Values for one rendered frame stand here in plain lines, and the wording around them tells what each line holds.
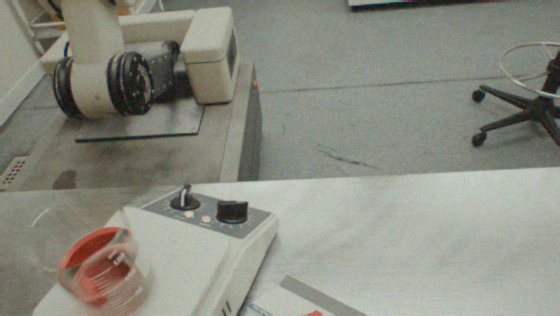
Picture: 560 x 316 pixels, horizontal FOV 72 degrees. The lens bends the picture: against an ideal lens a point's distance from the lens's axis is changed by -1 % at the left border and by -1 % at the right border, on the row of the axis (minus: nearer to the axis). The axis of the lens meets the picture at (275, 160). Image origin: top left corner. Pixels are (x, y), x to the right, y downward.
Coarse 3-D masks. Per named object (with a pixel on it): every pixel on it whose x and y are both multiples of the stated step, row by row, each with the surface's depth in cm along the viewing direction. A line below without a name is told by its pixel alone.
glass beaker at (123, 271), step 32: (96, 192) 27; (32, 224) 25; (64, 224) 28; (96, 224) 29; (128, 224) 26; (32, 256) 24; (96, 256) 23; (128, 256) 26; (64, 288) 25; (96, 288) 25; (128, 288) 27
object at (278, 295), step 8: (272, 296) 36; (280, 296) 36; (288, 296) 37; (256, 304) 34; (264, 304) 34; (272, 304) 35; (280, 304) 35; (288, 304) 35; (296, 304) 36; (304, 304) 36; (272, 312) 33; (280, 312) 34; (288, 312) 34; (296, 312) 34; (304, 312) 35; (312, 312) 35; (320, 312) 35
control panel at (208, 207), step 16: (176, 192) 44; (192, 192) 45; (144, 208) 39; (160, 208) 40; (208, 208) 41; (192, 224) 37; (208, 224) 38; (224, 224) 38; (240, 224) 38; (256, 224) 39
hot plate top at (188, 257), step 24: (144, 216) 36; (144, 240) 34; (168, 240) 33; (192, 240) 33; (216, 240) 33; (168, 264) 32; (192, 264) 31; (216, 264) 31; (168, 288) 30; (192, 288) 30; (48, 312) 30; (72, 312) 29; (144, 312) 29; (168, 312) 29; (192, 312) 29
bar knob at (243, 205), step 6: (222, 204) 38; (228, 204) 39; (234, 204) 39; (240, 204) 39; (246, 204) 39; (222, 210) 38; (228, 210) 39; (234, 210) 39; (240, 210) 39; (246, 210) 39; (216, 216) 39; (222, 216) 39; (228, 216) 39; (234, 216) 39; (240, 216) 39; (246, 216) 39; (222, 222) 38; (228, 222) 38; (234, 222) 38; (240, 222) 38
